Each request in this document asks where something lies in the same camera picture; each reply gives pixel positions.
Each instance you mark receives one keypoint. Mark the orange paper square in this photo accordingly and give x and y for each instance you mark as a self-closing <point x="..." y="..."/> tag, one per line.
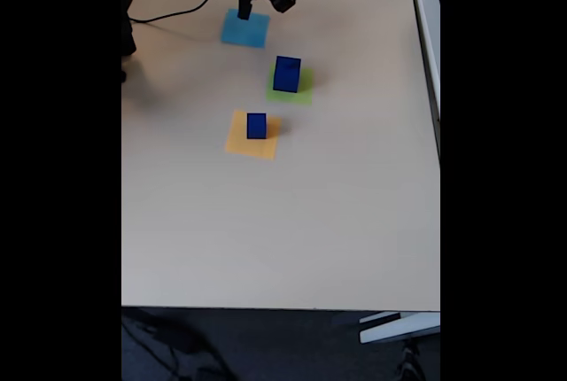
<point x="237" y="142"/>

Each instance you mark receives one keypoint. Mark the white neighbouring desk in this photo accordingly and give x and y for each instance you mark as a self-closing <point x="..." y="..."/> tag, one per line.
<point x="432" y="44"/>

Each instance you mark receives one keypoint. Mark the green paper square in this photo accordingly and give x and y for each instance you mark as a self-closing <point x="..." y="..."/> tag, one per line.
<point x="305" y="93"/>

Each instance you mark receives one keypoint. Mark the large blue cube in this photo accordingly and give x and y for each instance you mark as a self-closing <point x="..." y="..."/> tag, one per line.
<point x="285" y="80"/>

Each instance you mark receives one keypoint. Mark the white table foot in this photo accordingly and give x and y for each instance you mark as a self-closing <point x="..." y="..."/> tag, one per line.
<point x="398" y="328"/>

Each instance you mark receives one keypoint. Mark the blue paper square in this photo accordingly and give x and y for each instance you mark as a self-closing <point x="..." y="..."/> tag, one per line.
<point x="248" y="33"/>

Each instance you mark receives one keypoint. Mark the medium blue cube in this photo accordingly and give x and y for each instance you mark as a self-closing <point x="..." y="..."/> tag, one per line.
<point x="256" y="126"/>

